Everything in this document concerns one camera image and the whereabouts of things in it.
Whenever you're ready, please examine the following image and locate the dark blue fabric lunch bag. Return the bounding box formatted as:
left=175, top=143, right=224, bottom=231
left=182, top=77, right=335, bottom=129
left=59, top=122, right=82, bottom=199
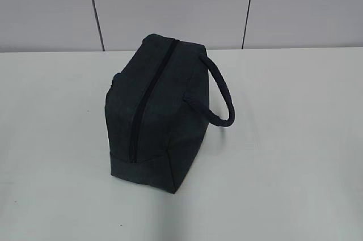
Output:
left=104, top=33, right=235, bottom=194

